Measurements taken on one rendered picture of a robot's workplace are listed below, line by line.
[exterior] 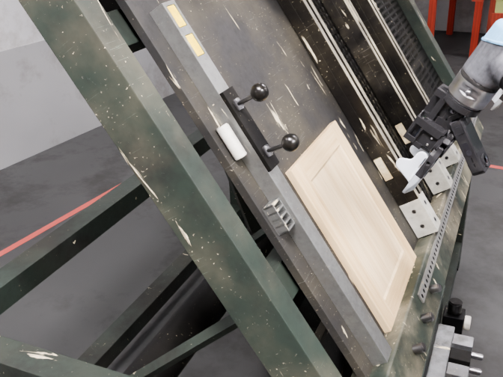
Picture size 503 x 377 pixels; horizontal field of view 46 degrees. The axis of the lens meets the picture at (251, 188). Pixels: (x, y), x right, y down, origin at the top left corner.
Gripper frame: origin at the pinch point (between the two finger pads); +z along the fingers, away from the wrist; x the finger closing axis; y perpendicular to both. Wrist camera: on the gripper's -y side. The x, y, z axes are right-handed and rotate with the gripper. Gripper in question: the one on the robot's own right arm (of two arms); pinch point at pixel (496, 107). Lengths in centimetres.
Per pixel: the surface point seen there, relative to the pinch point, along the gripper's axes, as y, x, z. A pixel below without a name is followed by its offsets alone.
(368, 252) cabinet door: 4, 47, 34
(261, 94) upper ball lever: 38, 79, -5
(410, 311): -14, 49, 40
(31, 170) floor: 255, -101, 281
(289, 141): 29, 78, 1
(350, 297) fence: 1, 71, 30
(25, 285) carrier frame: 88, 76, 111
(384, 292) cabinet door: -6, 51, 39
